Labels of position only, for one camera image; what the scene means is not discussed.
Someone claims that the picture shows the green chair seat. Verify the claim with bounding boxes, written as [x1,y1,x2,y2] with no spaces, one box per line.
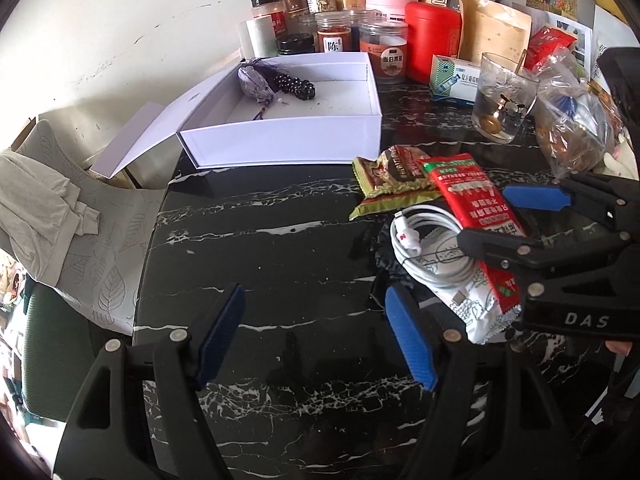
[19,280,97,423]

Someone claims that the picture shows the white cylinder bottle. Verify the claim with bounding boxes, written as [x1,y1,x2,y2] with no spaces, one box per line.
[236,15,279,59]

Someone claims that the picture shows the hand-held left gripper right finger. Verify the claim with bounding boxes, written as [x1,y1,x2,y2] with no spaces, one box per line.
[385,285,566,480]

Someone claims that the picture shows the clear glass cup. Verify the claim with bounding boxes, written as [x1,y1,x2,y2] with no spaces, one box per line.
[471,52,541,144]

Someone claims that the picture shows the red label plastic jar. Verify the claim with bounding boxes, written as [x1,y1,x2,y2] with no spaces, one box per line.
[251,0,287,37]

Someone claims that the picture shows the orange label spice jar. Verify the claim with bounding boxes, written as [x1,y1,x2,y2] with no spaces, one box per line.
[316,11,354,54]

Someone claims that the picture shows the red canister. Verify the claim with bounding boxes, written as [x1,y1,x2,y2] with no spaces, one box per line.
[404,1,463,84]

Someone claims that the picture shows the pink jar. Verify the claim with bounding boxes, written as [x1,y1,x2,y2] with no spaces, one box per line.
[366,0,419,23]

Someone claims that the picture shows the red snack packet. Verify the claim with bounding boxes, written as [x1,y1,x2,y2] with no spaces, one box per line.
[416,153,527,322]

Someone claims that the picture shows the dark green glass jar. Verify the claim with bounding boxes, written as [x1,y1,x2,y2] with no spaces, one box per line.
[276,33,317,57]

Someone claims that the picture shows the white charging cable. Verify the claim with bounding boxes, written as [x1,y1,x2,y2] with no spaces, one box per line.
[390,204,482,291]

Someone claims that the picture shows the red goji bag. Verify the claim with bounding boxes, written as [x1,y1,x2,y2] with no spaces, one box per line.
[522,27,572,75]

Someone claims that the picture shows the grey leaf-pattern chair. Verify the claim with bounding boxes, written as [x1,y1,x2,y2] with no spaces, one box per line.
[10,119,167,337]

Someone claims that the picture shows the clear plastic bag of nuts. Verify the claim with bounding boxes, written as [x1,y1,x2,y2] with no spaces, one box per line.
[535,60,617,181]

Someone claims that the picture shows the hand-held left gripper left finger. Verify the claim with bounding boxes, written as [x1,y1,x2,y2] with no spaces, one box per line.
[52,284,246,480]

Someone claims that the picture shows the grey cloth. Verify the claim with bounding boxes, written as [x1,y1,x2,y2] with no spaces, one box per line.
[0,149,102,283]

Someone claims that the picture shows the white photo card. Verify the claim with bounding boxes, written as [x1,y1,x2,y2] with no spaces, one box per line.
[542,10,595,68]

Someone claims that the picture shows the green snack packet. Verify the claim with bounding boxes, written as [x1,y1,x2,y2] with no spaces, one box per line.
[349,145,442,221]

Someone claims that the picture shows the kraft paper pouch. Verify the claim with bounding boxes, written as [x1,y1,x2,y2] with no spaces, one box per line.
[457,0,533,68]

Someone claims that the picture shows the white gift box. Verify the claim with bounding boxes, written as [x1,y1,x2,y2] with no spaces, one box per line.
[92,51,384,181]

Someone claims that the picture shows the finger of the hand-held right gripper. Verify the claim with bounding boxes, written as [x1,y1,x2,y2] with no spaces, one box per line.
[457,227,633,286]
[502,172,640,233]

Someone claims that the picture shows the clear jar dark label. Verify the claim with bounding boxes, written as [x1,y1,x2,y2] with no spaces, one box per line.
[360,20,412,86]

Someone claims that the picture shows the white printed packet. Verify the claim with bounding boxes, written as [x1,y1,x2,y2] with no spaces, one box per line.
[415,225,522,346]

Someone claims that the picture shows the white green medicine box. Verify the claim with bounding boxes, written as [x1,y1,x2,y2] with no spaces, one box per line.
[429,55,483,108]

